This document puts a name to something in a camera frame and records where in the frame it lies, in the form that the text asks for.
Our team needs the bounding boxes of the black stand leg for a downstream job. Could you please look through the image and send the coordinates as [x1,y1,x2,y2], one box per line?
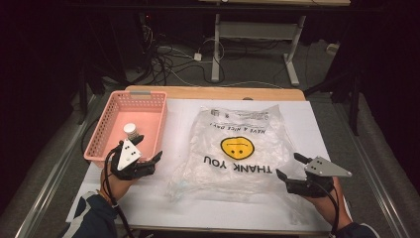
[349,73,362,137]
[77,65,89,126]

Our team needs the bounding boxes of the person's right hand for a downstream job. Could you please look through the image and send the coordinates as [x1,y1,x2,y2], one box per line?
[300,177,345,220]

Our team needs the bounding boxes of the pink plastic basket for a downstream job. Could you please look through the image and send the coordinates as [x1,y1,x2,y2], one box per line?
[82,90,168,169]

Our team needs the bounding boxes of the tangle of floor cables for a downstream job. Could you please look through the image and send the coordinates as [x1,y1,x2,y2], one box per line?
[140,24,226,87]

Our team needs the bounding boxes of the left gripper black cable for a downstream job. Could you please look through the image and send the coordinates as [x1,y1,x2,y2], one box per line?
[102,146,136,238]

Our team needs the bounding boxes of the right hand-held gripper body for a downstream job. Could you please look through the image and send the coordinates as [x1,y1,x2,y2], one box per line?
[284,156,353,199]

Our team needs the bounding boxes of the metal floor rail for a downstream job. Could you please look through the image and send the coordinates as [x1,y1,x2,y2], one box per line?
[331,100,412,238]
[14,94,101,238]

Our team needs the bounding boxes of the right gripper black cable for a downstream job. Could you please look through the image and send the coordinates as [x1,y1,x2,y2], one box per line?
[310,179,342,238]

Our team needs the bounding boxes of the clear smiley plastic bag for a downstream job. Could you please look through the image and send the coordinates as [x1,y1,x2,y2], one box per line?
[165,104,313,226]

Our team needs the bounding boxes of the small white bottle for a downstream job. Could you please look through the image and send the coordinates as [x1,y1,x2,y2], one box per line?
[123,122,142,142]

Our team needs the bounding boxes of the person's left hand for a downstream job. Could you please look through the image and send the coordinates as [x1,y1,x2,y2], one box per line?
[100,164,141,202]

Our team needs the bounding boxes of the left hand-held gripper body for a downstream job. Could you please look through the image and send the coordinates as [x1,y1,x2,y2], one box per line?
[110,138,157,181]

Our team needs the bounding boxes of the white table mat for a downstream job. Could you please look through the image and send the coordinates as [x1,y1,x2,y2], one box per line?
[65,98,357,233]

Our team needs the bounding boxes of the white metal desk frame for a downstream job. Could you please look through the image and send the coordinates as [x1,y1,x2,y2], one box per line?
[210,13,307,87]

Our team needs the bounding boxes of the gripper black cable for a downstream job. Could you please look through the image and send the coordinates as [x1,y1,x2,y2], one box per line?
[310,179,342,238]
[102,146,136,238]

